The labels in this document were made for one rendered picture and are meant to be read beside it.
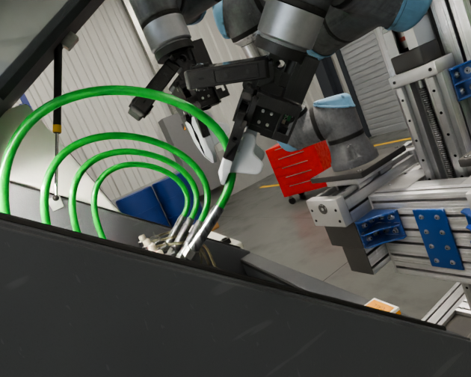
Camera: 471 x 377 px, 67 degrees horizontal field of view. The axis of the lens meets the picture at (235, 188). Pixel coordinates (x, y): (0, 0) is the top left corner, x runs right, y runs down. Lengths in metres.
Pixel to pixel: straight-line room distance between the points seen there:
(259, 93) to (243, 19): 0.65
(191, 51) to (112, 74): 6.96
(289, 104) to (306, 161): 4.37
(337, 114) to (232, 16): 0.42
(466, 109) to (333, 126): 0.35
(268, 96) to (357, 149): 0.73
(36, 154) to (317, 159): 4.08
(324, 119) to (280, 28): 0.73
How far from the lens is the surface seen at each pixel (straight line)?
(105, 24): 7.99
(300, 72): 0.49
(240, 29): 1.11
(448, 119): 1.09
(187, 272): 0.31
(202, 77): 0.49
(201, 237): 0.56
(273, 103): 0.48
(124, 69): 7.71
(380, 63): 7.81
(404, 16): 0.53
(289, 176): 4.99
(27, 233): 0.30
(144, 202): 5.38
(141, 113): 0.62
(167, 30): 0.66
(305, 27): 0.47
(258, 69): 0.48
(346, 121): 1.17
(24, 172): 1.01
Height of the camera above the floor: 1.29
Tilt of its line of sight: 9 degrees down
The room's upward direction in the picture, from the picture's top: 23 degrees counter-clockwise
